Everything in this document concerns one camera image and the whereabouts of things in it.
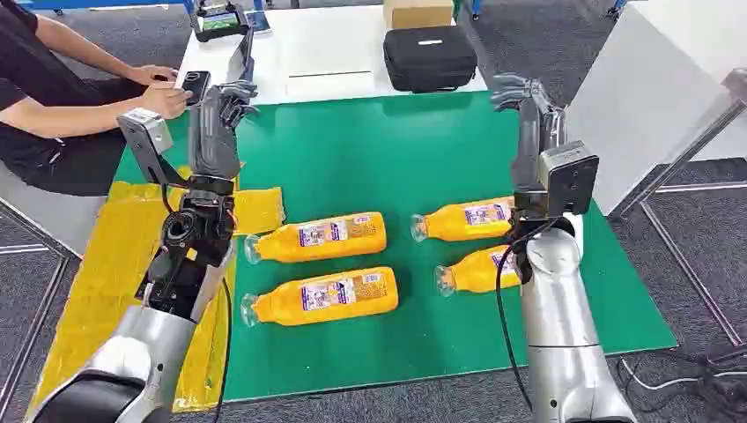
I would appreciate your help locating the person's right hand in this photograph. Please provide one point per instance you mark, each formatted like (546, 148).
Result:
(166, 100)

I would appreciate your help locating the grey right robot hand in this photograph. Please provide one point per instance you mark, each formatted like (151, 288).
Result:
(528, 146)

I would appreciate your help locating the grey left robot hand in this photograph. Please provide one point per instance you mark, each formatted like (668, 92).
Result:
(213, 140)

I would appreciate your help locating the person's left hand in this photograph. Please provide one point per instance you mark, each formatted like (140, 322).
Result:
(153, 74)

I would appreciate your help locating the black smartphone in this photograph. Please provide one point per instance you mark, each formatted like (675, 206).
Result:
(198, 82)

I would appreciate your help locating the orange drink bottle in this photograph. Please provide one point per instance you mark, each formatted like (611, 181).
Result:
(321, 236)
(327, 296)
(461, 221)
(475, 271)

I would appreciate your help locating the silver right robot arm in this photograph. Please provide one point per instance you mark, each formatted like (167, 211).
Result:
(560, 338)

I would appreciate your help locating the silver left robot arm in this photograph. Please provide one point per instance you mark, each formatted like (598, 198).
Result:
(146, 344)

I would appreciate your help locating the black controller with screen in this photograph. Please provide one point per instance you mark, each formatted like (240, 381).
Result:
(220, 23)

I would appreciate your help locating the blue metal rack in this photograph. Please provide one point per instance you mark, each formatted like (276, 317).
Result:
(105, 4)

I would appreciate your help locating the dark tablet with cover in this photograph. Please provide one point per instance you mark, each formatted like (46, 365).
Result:
(240, 58)

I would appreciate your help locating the dark blue booklet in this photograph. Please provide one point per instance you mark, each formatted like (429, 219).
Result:
(258, 22)

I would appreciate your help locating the person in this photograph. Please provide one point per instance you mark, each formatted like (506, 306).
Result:
(35, 64)

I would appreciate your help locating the large white table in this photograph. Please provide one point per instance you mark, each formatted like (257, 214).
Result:
(648, 93)

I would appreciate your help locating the black zipped carry case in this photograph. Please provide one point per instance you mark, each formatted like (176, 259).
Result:
(429, 58)

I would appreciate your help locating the blue metal rack leg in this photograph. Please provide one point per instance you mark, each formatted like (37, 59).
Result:
(475, 7)

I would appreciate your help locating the green table mat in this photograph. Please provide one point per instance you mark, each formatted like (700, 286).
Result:
(379, 157)

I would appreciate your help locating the yellow plastic sheet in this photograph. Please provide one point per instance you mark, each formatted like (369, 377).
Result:
(111, 263)

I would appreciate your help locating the grey seat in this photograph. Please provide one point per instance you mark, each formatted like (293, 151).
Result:
(52, 216)

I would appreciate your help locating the brown cardboard box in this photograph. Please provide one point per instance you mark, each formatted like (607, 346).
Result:
(417, 13)

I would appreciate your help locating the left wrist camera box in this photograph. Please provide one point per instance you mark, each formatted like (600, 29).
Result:
(146, 128)

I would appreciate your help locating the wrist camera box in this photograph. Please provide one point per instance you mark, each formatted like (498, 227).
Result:
(569, 175)
(146, 128)

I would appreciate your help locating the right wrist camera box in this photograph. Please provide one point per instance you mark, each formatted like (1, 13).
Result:
(569, 175)

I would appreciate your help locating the steel floor frame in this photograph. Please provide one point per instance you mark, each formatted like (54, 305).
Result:
(41, 315)
(688, 152)

